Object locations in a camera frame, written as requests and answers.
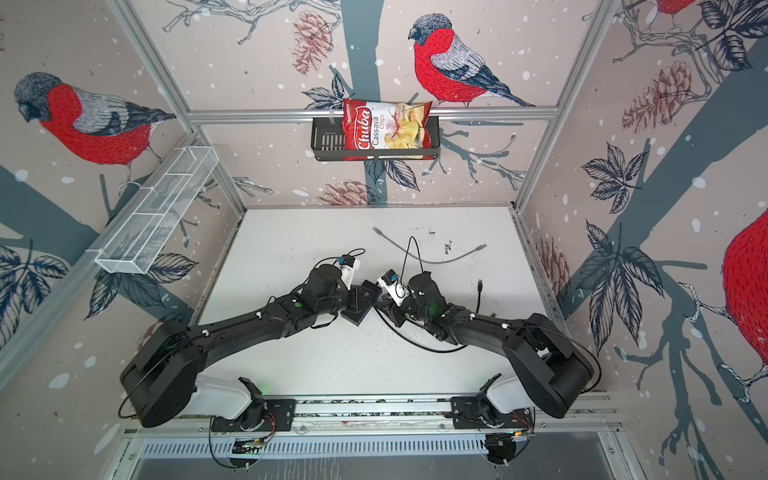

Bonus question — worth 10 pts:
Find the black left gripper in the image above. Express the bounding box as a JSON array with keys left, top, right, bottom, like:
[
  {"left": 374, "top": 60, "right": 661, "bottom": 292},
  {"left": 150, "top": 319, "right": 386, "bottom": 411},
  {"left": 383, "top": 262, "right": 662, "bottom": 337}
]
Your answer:
[{"left": 317, "top": 283, "right": 377, "bottom": 317}]

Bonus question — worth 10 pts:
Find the black network switch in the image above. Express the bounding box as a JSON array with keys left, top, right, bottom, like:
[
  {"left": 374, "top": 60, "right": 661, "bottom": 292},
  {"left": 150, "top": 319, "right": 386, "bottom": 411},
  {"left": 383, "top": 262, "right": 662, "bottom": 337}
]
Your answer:
[{"left": 341, "top": 291, "right": 378, "bottom": 327}]

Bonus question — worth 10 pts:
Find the grey ethernet cable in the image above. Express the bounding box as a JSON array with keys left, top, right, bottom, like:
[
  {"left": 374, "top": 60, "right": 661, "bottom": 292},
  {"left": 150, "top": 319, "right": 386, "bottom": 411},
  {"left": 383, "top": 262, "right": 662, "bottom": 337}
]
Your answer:
[{"left": 372, "top": 226, "right": 488, "bottom": 266}]

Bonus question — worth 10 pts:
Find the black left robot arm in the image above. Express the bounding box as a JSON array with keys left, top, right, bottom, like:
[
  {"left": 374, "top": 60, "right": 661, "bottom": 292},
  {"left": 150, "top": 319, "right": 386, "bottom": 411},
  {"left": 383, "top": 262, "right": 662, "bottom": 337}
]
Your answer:
[{"left": 120, "top": 264, "right": 381, "bottom": 428}]

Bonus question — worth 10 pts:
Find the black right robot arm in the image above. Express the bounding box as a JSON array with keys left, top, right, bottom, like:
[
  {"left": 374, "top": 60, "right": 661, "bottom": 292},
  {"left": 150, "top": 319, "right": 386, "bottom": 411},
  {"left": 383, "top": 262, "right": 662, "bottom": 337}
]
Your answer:
[{"left": 377, "top": 270, "right": 595, "bottom": 428}]

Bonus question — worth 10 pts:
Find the red cassava chips bag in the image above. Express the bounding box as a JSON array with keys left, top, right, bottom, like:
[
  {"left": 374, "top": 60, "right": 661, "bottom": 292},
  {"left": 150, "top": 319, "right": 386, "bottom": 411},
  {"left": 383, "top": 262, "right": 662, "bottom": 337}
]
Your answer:
[{"left": 343, "top": 99, "right": 432, "bottom": 148}]

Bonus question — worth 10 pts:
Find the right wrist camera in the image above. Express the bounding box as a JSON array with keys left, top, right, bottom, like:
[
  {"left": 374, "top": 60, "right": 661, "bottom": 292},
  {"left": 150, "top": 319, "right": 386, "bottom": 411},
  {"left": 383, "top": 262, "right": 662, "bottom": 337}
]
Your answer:
[{"left": 377, "top": 269, "right": 409, "bottom": 304}]

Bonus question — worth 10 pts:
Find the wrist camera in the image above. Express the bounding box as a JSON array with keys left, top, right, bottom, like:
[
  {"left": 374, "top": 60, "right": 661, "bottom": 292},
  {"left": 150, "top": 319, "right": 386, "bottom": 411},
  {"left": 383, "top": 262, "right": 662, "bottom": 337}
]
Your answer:
[
  {"left": 377, "top": 269, "right": 409, "bottom": 304},
  {"left": 337, "top": 255, "right": 360, "bottom": 289}
]

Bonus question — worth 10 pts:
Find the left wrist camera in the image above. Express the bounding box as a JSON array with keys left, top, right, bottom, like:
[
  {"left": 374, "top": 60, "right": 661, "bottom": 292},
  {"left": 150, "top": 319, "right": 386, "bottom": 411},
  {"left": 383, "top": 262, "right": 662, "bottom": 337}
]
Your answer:
[{"left": 337, "top": 255, "right": 360, "bottom": 289}]

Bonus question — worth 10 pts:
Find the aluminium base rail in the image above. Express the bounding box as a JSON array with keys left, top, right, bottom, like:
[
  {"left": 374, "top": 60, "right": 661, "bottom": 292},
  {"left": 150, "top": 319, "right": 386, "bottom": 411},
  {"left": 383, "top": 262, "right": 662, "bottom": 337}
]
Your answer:
[{"left": 125, "top": 393, "right": 623, "bottom": 438}]

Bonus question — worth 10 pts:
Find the black wire wall basket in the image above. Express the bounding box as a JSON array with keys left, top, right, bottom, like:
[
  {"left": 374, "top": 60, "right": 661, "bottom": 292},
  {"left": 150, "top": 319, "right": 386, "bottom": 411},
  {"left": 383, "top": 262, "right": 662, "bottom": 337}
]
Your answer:
[{"left": 310, "top": 116, "right": 441, "bottom": 161}]

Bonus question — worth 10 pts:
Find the white mesh wall shelf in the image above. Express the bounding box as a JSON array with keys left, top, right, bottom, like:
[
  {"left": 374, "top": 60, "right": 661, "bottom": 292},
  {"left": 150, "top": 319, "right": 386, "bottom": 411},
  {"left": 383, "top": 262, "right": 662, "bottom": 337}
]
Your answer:
[{"left": 95, "top": 146, "right": 219, "bottom": 274}]

